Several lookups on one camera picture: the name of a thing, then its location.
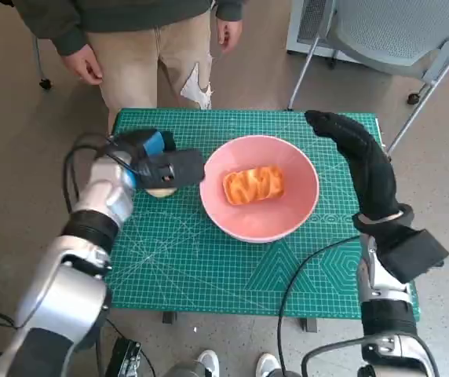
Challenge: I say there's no person's right hand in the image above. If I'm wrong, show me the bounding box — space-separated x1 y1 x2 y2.
60 43 104 86

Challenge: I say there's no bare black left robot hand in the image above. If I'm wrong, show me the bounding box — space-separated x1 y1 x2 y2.
123 128 177 159

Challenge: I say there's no person's left hand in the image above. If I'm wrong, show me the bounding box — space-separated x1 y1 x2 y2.
216 17 244 55

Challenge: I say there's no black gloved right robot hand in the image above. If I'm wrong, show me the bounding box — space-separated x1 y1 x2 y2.
305 109 402 223

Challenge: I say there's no round toy bread bun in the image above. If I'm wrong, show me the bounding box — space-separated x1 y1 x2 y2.
145 186 178 199

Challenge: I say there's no pink bowl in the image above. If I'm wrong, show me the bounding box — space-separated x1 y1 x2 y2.
199 135 320 243

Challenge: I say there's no rectangular striped toy bread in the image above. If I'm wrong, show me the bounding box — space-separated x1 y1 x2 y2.
223 165 286 206

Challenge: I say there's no grey chair with castors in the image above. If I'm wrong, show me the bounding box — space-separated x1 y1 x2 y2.
31 35 53 91

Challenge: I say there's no person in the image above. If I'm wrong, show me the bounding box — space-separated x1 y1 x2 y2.
12 0 249 134

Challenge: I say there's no white perforated cabinet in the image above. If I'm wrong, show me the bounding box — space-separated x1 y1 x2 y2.
286 0 363 62

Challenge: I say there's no green cutting mat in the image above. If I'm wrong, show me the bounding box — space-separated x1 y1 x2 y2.
104 108 422 321

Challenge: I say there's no grey mesh chair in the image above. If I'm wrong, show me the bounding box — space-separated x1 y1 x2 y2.
289 0 449 156

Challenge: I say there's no white shoe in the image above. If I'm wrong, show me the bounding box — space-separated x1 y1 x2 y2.
255 352 280 377
196 348 221 377

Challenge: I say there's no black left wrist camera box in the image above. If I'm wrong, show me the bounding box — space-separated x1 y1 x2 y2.
132 148 206 189

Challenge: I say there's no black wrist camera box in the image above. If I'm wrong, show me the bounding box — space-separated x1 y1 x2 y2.
132 148 206 189
377 229 449 284

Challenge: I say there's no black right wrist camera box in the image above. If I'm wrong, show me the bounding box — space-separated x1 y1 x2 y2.
377 229 449 284

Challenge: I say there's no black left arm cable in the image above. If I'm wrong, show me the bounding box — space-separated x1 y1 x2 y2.
63 133 116 215

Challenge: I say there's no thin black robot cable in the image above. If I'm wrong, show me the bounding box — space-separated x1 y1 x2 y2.
277 234 363 377

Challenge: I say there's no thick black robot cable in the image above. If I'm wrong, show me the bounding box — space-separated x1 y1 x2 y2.
301 331 441 377

